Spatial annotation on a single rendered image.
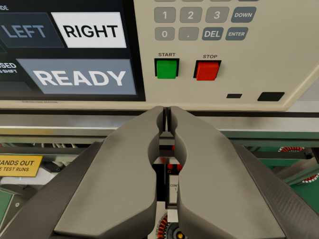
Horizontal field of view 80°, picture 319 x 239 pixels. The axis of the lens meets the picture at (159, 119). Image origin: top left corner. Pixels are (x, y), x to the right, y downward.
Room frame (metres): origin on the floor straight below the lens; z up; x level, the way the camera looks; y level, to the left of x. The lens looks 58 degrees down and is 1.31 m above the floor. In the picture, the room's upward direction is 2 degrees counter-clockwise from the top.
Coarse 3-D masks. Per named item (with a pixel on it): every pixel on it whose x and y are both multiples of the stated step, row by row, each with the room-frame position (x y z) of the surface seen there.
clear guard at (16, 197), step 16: (0, 144) 0.12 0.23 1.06; (16, 144) 0.12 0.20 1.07; (32, 144) 0.12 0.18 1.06; (48, 144) 0.12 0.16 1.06; (64, 144) 0.12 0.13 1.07; (80, 144) 0.12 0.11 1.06; (48, 160) 0.09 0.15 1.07; (64, 160) 0.09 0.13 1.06; (48, 176) 0.07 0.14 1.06; (0, 192) 0.06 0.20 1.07; (16, 192) 0.05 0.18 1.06; (32, 192) 0.05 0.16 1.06; (0, 208) 0.04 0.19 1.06; (16, 208) 0.04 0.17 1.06; (0, 224) 0.02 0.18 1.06
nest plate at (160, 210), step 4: (160, 204) 0.08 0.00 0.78; (164, 204) 0.08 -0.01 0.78; (160, 208) 0.07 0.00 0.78; (164, 208) 0.07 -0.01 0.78; (156, 212) 0.06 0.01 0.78; (160, 212) 0.06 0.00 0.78; (164, 212) 0.06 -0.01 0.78; (156, 216) 0.05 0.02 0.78; (160, 216) 0.05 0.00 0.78; (156, 220) 0.04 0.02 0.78; (156, 224) 0.03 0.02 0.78; (176, 224) 0.03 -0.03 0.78; (156, 228) 0.02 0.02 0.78; (172, 228) 0.02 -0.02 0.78; (152, 232) 0.02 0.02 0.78; (156, 232) 0.02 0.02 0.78; (148, 236) 0.01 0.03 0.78; (152, 236) 0.01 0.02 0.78; (168, 236) 0.01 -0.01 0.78
